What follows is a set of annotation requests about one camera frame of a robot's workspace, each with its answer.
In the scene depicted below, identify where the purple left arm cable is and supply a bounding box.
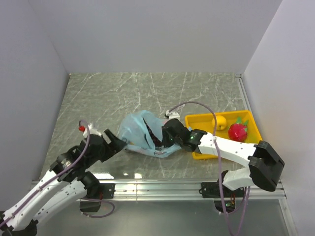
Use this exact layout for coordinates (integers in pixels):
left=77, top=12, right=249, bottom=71
left=0, top=119, right=116, bottom=227

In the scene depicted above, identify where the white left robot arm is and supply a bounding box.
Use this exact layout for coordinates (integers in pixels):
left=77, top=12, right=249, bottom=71
left=0, top=129, right=126, bottom=236

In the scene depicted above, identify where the yellow plastic tray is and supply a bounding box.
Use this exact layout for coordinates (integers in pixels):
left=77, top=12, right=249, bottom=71
left=185, top=110, right=262, bottom=166

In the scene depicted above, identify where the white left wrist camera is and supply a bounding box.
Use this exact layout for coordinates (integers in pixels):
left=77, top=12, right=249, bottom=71
left=77, top=122, right=99, bottom=138

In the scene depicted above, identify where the aluminium right side rail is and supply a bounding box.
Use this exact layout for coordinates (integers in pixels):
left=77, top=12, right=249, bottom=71
left=235, top=74, right=252, bottom=112

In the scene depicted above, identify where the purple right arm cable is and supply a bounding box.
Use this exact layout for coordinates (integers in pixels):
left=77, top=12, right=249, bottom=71
left=169, top=101, right=252, bottom=236

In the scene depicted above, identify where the aluminium rail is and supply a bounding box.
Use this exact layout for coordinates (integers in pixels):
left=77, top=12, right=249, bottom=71
left=235, top=74, right=252, bottom=112
left=31, top=180, right=287, bottom=202

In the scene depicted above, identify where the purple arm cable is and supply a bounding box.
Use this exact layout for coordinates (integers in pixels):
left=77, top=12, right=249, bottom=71
left=0, top=119, right=116, bottom=227
left=169, top=101, right=252, bottom=236

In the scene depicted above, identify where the yellow apple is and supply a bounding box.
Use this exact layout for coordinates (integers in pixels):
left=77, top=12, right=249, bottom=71
left=212, top=116, right=227, bottom=131

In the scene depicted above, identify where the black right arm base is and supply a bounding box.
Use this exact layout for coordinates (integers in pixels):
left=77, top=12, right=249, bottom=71
left=198, top=180, right=247, bottom=214

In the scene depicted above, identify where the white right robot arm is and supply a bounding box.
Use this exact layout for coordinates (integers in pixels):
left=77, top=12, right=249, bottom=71
left=162, top=118, right=285, bottom=196

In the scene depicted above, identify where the light blue printed plastic bag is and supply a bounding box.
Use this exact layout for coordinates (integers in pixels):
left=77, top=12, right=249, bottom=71
left=118, top=110, right=181, bottom=158

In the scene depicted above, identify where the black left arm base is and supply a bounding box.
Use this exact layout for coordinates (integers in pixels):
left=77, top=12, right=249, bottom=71
left=79, top=183, right=115, bottom=213

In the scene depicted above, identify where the aluminium front rail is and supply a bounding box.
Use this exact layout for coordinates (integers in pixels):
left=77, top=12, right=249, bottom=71
left=31, top=180, right=287, bottom=202

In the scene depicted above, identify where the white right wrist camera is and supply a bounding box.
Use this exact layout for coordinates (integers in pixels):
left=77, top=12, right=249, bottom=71
left=164, top=110, right=180, bottom=119

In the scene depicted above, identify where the dark red grape bunch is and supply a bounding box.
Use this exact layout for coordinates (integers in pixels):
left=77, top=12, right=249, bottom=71
left=144, top=120, right=162, bottom=148

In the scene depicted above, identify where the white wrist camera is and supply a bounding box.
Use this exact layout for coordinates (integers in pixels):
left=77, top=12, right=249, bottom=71
left=77, top=122, right=99, bottom=138
left=164, top=110, right=180, bottom=119

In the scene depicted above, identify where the red dragon fruit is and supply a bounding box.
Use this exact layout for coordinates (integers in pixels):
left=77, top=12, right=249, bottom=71
left=228, top=117, right=249, bottom=142

